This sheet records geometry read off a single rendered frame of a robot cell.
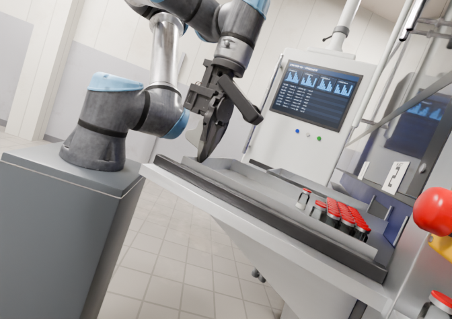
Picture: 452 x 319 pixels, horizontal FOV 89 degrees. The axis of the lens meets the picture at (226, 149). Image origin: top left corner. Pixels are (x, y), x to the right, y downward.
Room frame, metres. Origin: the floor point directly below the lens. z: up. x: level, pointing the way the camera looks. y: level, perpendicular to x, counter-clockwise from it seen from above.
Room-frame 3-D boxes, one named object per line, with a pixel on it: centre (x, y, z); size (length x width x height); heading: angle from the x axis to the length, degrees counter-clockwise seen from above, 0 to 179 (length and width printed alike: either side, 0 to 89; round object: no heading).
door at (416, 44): (0.91, -0.52, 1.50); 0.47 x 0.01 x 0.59; 158
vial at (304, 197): (0.52, -0.21, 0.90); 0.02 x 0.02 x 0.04
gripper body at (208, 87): (0.50, 0.06, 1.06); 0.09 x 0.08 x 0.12; 68
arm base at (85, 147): (0.58, 0.32, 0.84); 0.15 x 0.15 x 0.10
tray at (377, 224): (0.77, -0.35, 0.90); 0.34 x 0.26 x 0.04; 68
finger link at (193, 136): (0.48, 0.06, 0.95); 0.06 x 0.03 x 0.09; 68
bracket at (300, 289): (0.41, -0.12, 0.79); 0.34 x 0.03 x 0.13; 68
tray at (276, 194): (0.49, -0.13, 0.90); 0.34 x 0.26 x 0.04; 67
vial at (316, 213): (0.40, -0.19, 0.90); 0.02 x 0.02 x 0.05
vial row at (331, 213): (0.45, -0.24, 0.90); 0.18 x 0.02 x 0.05; 157
